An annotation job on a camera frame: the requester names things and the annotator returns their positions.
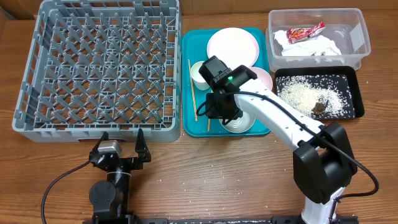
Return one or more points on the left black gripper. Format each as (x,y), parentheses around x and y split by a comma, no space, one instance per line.
(140,147)

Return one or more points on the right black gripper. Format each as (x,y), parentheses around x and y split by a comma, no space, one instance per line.
(216,106)

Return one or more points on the white paper cup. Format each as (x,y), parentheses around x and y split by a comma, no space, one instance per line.
(197,78)

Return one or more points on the pink bowl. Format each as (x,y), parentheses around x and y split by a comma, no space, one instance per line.
(264,76)

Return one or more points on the brown food scrap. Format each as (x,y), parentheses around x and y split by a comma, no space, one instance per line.
(320,108)

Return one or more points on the red snack wrapper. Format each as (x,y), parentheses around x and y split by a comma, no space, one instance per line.
(300,34)

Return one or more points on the white napkin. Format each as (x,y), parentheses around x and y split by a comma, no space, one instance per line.
(315,46)

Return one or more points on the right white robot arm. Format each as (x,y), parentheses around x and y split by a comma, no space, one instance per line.
(325,169)

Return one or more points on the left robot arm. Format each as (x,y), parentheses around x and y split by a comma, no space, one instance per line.
(110,197)

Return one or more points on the grey plastic dishwasher rack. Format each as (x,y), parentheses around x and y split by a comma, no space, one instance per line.
(99,67)

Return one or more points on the clear plastic waste bin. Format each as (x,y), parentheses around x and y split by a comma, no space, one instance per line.
(345,26)

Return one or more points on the grey-white bowl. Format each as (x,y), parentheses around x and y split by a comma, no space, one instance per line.
(239,125)

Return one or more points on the left wooden chopstick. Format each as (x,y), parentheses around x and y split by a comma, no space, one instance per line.
(193,91)

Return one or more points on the large white round plate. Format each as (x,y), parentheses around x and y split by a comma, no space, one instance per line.
(234,47)

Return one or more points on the teal plastic serving tray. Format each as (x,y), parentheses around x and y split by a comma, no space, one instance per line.
(194,45)

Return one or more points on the black rectangular tray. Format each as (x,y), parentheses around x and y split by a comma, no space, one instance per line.
(337,70)

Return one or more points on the brown cardboard backdrop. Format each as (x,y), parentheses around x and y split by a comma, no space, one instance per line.
(27,9)

